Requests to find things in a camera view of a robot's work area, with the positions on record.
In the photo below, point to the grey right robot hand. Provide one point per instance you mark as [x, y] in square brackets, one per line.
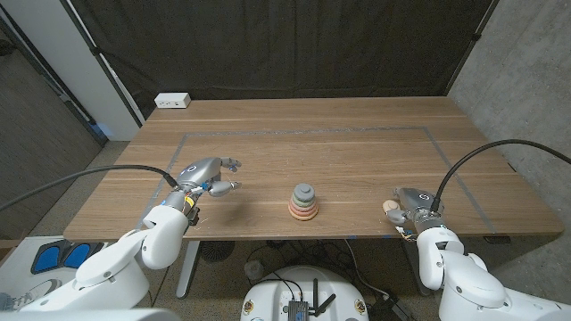
[417, 198]

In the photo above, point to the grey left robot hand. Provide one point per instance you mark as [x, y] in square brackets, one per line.
[201, 171]

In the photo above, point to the small beige toy disc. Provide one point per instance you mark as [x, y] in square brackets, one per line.
[391, 205]

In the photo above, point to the grey toy disc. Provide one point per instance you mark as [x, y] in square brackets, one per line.
[304, 191]

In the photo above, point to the pink toy disc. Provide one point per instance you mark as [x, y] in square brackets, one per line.
[303, 210]

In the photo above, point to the red toy disc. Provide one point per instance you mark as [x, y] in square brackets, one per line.
[303, 215]

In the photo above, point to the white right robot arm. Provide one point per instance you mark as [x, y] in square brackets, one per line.
[473, 285]

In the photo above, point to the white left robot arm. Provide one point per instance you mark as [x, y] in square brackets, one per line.
[120, 267]

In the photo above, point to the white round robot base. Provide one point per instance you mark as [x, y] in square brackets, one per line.
[267, 294]

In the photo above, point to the large orange toy disc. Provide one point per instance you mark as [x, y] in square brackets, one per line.
[303, 219]

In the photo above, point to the white power strip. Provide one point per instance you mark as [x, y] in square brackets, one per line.
[172, 100]

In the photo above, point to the black round floor fan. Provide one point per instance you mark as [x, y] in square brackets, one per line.
[217, 250]

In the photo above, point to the grey round floor object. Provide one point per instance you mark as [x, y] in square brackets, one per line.
[254, 269]

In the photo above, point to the black box on floor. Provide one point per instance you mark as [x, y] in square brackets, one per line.
[388, 310]

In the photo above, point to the black backdrop stand pole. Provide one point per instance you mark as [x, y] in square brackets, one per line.
[476, 36]
[94, 50]

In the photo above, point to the grey radio module with antennas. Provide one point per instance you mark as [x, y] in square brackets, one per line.
[298, 308]

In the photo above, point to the blue foot pedal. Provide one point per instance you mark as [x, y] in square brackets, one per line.
[47, 257]

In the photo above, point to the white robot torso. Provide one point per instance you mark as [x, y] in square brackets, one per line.
[89, 315]

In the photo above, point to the white floor platform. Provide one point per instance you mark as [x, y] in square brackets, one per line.
[18, 272]

